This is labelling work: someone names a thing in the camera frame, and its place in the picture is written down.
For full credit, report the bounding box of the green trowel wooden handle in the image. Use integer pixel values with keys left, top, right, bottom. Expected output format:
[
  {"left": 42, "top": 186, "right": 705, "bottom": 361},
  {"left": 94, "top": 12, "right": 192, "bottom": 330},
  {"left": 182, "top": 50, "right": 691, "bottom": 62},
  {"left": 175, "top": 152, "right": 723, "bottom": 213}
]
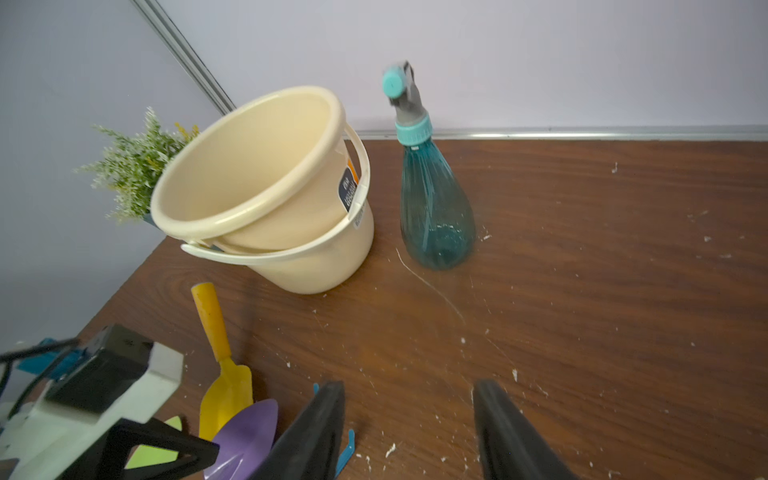
[{"left": 125, "top": 445, "right": 179, "bottom": 470}]

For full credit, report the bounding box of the teal spray bottle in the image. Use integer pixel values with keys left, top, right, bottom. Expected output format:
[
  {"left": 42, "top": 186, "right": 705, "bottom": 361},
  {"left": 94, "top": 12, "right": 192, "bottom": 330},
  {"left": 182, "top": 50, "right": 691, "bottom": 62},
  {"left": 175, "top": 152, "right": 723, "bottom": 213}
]
[{"left": 381, "top": 61, "right": 476, "bottom": 270}]

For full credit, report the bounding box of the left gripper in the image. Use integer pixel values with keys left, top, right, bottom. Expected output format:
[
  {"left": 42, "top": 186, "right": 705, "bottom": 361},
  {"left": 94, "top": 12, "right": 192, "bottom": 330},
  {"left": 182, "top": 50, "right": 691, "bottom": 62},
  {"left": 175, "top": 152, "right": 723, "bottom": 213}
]
[{"left": 59, "top": 419, "right": 220, "bottom": 479}]

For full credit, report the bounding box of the yellow plastic scoop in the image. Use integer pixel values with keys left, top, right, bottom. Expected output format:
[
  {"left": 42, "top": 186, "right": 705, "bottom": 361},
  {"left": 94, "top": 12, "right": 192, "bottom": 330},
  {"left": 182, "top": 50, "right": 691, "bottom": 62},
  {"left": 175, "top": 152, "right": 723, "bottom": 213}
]
[{"left": 191, "top": 282, "right": 254, "bottom": 441}]

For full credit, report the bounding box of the blue fork yellow handle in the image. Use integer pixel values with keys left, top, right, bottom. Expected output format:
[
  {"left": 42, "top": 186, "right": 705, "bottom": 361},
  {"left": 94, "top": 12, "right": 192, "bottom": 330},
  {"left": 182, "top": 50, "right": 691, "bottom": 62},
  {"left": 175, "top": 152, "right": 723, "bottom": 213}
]
[{"left": 306, "top": 381, "right": 355, "bottom": 479}]

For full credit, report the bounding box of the potted green plant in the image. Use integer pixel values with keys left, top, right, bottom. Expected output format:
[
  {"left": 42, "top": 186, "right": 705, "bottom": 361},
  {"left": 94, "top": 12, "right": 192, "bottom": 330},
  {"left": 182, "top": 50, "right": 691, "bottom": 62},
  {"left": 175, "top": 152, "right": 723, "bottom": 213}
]
[{"left": 75, "top": 107, "right": 200, "bottom": 224}]

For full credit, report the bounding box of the cream plastic bucket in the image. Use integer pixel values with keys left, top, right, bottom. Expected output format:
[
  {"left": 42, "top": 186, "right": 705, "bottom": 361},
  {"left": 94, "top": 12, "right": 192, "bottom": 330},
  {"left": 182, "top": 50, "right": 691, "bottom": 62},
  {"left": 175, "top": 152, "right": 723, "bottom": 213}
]
[{"left": 150, "top": 86, "right": 374, "bottom": 294}]

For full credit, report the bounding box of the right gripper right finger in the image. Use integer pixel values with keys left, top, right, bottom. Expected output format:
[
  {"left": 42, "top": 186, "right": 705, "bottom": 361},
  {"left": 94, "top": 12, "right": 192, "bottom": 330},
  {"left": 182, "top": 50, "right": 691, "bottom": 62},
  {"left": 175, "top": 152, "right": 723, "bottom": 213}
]
[{"left": 472, "top": 379, "right": 576, "bottom": 480}]

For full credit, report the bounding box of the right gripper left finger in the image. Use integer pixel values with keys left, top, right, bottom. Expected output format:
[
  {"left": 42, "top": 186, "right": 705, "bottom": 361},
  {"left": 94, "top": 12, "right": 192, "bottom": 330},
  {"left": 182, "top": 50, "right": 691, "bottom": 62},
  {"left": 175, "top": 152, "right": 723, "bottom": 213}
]
[{"left": 249, "top": 381, "right": 345, "bottom": 480}]

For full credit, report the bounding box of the purple trowel pink handle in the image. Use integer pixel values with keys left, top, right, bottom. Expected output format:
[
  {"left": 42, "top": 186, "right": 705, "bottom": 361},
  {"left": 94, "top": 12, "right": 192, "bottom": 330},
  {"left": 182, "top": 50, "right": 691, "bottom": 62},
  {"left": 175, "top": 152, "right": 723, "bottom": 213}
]
[{"left": 203, "top": 399, "right": 278, "bottom": 480}]

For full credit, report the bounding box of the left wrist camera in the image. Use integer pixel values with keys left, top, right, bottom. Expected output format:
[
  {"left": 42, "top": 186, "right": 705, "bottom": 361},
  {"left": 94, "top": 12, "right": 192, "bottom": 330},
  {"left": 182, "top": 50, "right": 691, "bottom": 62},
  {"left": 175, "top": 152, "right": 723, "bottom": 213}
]
[{"left": 1, "top": 324, "right": 184, "bottom": 479}]

